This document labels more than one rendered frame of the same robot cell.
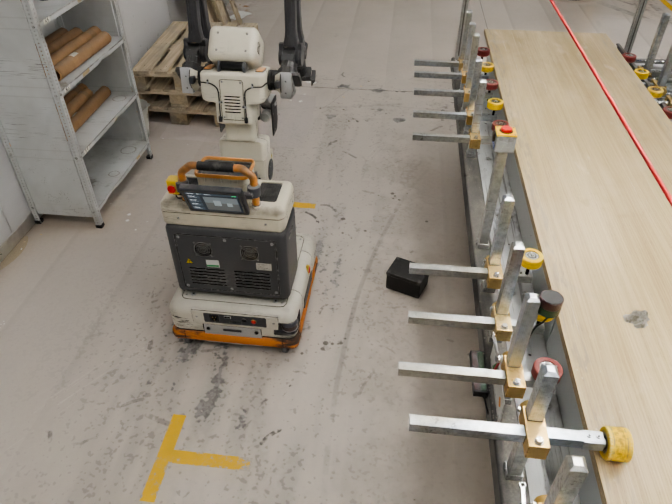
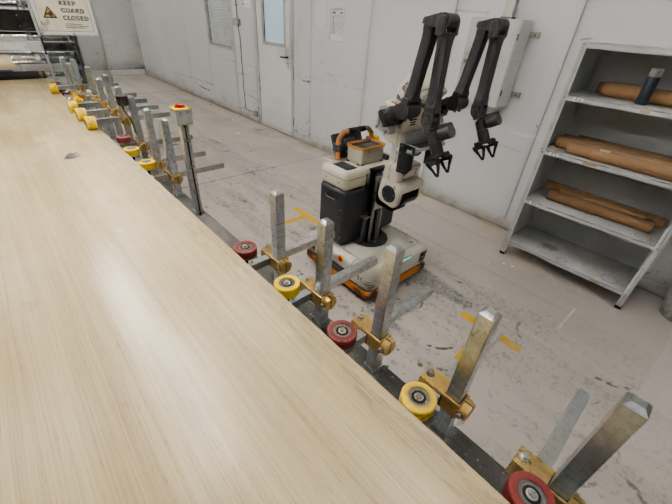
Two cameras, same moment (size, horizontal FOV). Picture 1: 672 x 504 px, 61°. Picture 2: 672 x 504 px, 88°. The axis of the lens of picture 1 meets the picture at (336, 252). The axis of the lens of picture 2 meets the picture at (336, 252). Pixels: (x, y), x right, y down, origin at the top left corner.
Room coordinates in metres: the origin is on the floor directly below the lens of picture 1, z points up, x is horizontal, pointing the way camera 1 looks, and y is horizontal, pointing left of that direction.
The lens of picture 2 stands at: (3.40, -1.37, 1.59)
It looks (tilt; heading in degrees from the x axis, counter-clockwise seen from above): 34 degrees down; 129
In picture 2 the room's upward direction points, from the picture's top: 4 degrees clockwise
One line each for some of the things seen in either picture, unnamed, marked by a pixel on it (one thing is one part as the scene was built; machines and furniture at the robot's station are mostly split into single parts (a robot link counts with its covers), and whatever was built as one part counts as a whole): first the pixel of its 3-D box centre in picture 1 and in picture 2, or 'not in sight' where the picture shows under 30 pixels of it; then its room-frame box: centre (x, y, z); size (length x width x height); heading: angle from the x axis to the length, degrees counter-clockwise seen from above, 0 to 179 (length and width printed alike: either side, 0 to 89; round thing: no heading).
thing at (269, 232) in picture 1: (235, 227); (363, 193); (2.11, 0.46, 0.59); 0.55 x 0.34 x 0.83; 83
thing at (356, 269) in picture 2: (454, 116); (333, 281); (2.79, -0.63, 0.81); 0.43 x 0.03 x 0.04; 83
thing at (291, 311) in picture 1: (248, 282); (366, 250); (2.20, 0.45, 0.16); 0.67 x 0.64 x 0.25; 173
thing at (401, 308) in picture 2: (452, 93); (387, 318); (3.04, -0.65, 0.83); 0.43 x 0.03 x 0.04; 83
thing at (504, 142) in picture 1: (504, 140); (181, 116); (1.84, -0.60, 1.18); 0.07 x 0.07 x 0.08; 83
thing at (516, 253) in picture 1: (504, 301); (155, 152); (1.33, -0.54, 0.87); 0.04 x 0.04 x 0.48; 83
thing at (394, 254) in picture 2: (470, 77); (382, 318); (3.07, -0.74, 0.91); 0.04 x 0.04 x 0.48; 83
